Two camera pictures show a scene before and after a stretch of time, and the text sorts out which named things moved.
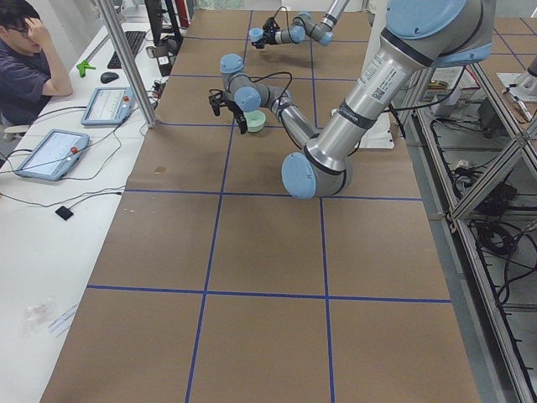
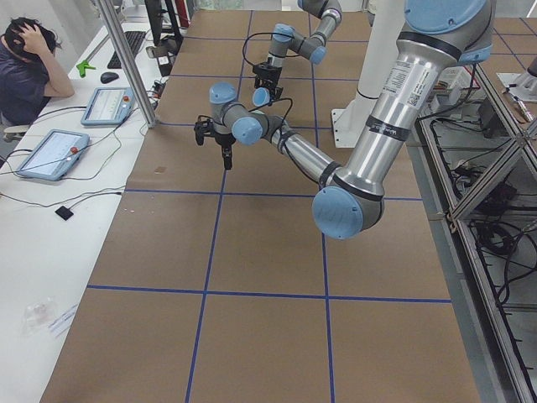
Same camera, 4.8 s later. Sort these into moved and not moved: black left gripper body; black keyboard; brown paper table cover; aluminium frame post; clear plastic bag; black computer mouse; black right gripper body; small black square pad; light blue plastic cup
Moved: black right gripper body; light blue plastic cup; black left gripper body
Not moved: black keyboard; aluminium frame post; brown paper table cover; small black square pad; black computer mouse; clear plastic bag
